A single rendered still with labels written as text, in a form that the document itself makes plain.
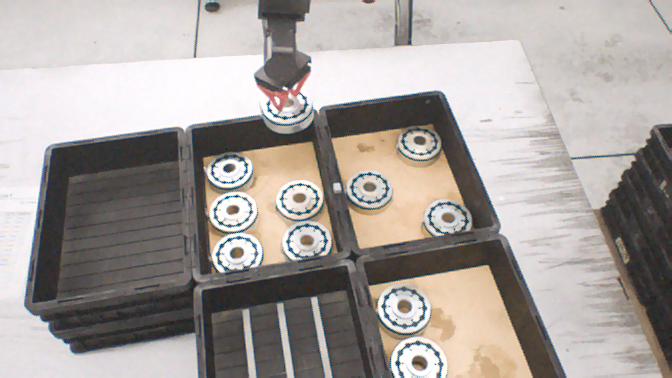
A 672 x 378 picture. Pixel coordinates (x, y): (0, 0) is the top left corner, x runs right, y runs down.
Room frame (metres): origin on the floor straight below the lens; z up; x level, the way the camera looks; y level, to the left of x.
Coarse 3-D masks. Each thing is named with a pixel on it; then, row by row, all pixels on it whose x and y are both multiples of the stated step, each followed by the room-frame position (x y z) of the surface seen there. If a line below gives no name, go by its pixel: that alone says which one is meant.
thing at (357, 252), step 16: (400, 96) 0.96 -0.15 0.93; (416, 96) 0.96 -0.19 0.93; (432, 96) 0.97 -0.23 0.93; (320, 112) 0.91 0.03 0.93; (448, 112) 0.92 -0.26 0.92; (464, 144) 0.81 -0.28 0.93; (336, 160) 0.77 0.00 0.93; (336, 176) 0.73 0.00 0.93; (480, 176) 0.73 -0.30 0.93; (480, 192) 0.69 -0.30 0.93; (352, 224) 0.61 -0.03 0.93; (496, 224) 0.61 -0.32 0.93; (352, 240) 0.57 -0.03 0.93; (416, 240) 0.57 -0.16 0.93; (432, 240) 0.57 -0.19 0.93; (448, 240) 0.57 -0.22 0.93
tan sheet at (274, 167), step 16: (304, 144) 0.90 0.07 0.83; (208, 160) 0.85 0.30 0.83; (256, 160) 0.85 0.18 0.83; (272, 160) 0.85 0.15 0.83; (288, 160) 0.85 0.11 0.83; (304, 160) 0.85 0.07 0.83; (256, 176) 0.80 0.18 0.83; (272, 176) 0.80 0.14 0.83; (288, 176) 0.80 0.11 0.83; (304, 176) 0.80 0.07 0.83; (208, 192) 0.76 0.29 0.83; (256, 192) 0.76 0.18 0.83; (272, 192) 0.76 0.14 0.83; (208, 208) 0.71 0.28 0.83; (272, 208) 0.71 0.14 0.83; (208, 224) 0.67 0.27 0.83; (272, 224) 0.67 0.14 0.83; (272, 240) 0.63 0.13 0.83; (240, 256) 0.59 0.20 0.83; (272, 256) 0.59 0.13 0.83
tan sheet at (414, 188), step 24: (336, 144) 0.90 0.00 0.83; (360, 144) 0.90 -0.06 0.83; (384, 144) 0.90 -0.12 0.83; (360, 168) 0.83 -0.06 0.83; (384, 168) 0.83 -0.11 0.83; (408, 168) 0.83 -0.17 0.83; (432, 168) 0.83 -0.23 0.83; (408, 192) 0.76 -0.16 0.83; (432, 192) 0.76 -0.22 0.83; (456, 192) 0.76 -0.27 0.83; (360, 216) 0.69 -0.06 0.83; (384, 216) 0.69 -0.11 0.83; (408, 216) 0.69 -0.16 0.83; (360, 240) 0.63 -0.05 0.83; (384, 240) 0.63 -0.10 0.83; (408, 240) 0.63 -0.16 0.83
